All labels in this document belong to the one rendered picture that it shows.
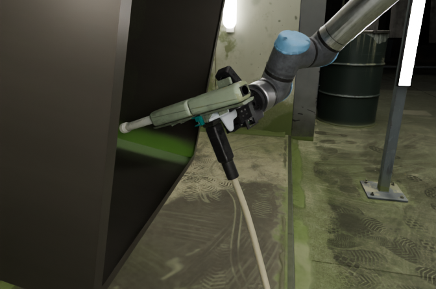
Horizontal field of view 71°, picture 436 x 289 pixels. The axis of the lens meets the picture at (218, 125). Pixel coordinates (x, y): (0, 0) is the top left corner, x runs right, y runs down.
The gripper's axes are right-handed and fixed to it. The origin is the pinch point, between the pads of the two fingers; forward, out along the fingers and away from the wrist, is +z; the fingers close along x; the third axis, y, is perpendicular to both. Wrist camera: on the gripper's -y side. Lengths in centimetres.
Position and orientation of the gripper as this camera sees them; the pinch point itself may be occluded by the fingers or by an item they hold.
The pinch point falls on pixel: (206, 116)
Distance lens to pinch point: 70.6
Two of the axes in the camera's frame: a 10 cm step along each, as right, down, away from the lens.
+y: 3.6, 9.2, 1.5
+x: -7.2, 1.7, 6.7
